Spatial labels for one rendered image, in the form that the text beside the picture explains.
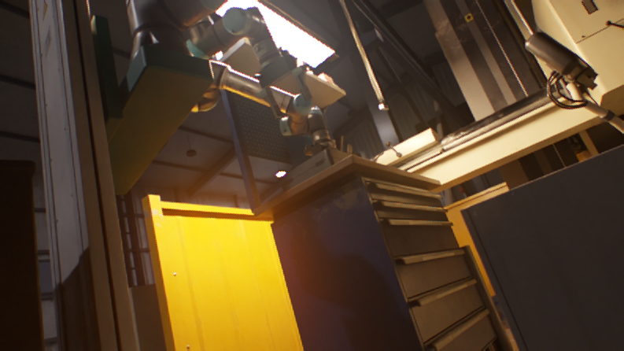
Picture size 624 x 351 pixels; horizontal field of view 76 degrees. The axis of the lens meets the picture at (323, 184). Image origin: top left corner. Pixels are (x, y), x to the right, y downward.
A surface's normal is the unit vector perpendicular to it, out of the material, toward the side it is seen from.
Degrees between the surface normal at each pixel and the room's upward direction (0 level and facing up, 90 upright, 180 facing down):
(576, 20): 90
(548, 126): 90
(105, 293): 90
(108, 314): 90
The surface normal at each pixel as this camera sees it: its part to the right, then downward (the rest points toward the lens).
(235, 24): -0.23, 0.22
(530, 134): -0.53, -0.11
